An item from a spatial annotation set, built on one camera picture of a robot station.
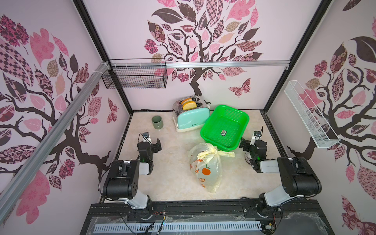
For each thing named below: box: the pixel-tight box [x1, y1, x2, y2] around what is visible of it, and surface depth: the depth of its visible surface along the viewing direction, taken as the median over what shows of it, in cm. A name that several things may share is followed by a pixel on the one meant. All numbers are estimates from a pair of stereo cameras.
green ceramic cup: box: [151, 115, 164, 130], surface depth 109 cm
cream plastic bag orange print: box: [189, 142, 236, 193], surface depth 71 cm
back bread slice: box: [181, 97, 193, 106], surface depth 102 cm
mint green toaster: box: [172, 94, 211, 133], surface depth 103 cm
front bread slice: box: [182, 100, 198, 111], surface depth 100 cm
